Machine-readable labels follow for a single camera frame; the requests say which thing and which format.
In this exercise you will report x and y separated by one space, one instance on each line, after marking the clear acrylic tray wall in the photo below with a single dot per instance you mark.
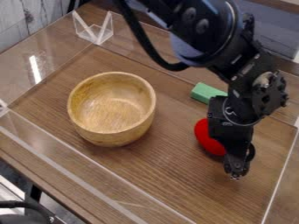
87 188

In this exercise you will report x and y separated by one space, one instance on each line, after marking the black table leg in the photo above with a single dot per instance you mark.
35 193

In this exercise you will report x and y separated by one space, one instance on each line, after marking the green rectangular block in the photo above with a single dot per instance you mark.
204 92

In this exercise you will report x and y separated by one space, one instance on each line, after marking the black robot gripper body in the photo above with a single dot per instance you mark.
232 135

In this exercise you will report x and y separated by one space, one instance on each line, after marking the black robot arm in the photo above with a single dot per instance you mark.
213 36

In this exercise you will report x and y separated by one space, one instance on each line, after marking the wooden bowl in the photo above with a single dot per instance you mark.
112 108

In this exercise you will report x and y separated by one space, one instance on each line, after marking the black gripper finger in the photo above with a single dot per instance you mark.
249 157
234 166

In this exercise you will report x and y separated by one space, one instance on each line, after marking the red plush strawberry toy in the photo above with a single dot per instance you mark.
209 143

